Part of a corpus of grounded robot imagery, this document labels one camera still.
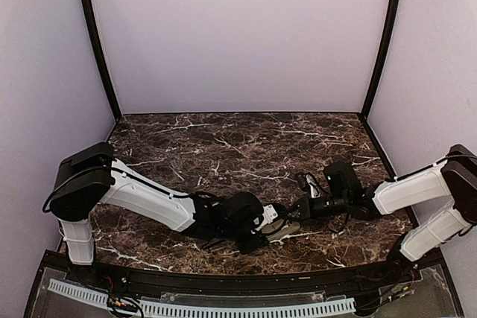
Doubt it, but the left black frame post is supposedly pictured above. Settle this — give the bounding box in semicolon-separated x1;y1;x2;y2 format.
81;0;122;121

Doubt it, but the right black frame post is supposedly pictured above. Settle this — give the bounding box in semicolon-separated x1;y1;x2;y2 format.
359;0;406;121

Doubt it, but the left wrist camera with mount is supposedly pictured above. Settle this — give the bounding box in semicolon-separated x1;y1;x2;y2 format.
253;203;287;235

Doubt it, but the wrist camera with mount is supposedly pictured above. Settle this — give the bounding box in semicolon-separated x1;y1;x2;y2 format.
295;172;327;199
253;203;287;235

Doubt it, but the grey remote control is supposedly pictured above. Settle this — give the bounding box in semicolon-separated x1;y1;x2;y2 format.
261;219;300;241

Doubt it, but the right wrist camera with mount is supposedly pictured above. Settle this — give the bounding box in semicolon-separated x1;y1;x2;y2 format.
295;172;327;199

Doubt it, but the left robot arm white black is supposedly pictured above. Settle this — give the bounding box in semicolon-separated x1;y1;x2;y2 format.
42;142;278;285

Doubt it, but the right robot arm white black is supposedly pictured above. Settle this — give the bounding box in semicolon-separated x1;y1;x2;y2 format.
289;144;476;284

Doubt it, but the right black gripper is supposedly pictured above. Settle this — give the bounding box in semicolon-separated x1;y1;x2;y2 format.
282;192;350;224

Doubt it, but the black front rail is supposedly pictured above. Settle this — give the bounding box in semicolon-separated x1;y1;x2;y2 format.
40;250;444;300

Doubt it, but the white slotted cable duct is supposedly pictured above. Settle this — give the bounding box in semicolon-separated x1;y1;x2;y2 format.
48;279;356;317

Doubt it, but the black frame post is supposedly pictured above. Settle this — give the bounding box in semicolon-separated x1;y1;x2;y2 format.
359;0;406;121
81;0;122;121

